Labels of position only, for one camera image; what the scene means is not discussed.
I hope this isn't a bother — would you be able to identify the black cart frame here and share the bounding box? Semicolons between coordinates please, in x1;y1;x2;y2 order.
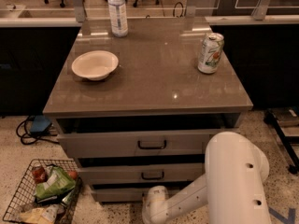
263;107;299;175

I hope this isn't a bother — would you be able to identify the blue foot pedal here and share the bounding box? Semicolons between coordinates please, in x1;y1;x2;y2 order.
30;115;51;135

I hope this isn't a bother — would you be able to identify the black floor cable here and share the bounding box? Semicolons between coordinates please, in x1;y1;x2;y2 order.
16;115;60;146

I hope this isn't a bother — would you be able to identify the red soda can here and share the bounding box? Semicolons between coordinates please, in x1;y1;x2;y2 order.
31;163;47;184

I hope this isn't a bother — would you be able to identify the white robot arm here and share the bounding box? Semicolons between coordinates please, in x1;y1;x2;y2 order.
142;132;271;224

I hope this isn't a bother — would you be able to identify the white bowl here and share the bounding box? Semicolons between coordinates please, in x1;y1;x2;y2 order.
71;50;119;81

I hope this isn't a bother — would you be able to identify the green chip bag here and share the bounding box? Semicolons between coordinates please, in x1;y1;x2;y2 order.
35;166;76;200

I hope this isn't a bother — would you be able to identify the clear plastic water bottle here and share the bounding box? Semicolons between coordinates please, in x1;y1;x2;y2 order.
108;0;128;37

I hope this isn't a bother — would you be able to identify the black wire basket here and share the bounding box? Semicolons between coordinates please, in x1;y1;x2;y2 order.
3;159;82;224

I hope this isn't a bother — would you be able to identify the yellow snack bag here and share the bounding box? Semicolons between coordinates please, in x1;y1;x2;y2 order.
20;204;64;224

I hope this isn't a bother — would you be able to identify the grey drawer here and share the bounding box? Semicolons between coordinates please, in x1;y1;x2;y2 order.
58;129;239;158
90;184;181;203
78;163;204;185

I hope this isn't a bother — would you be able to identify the green white soda can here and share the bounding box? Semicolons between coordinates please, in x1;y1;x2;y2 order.
197;33;224;74

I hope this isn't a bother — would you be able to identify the red apple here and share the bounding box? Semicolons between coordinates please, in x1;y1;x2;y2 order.
68;171;78;180

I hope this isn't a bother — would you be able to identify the grey drawer cabinet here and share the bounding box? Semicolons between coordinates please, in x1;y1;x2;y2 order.
42;16;254;203

